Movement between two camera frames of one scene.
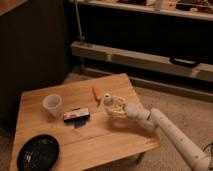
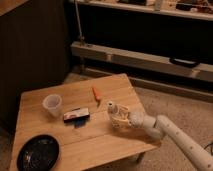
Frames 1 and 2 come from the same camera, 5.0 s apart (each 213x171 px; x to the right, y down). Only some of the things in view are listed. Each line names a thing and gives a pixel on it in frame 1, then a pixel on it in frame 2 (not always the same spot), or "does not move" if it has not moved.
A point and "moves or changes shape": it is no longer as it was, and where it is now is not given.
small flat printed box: (76, 114) does not move
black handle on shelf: (184, 62) does not move
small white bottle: (107, 99) moves or changes shape
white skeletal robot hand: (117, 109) -> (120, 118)
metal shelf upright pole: (82, 37) does not move
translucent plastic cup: (52, 104) does not move
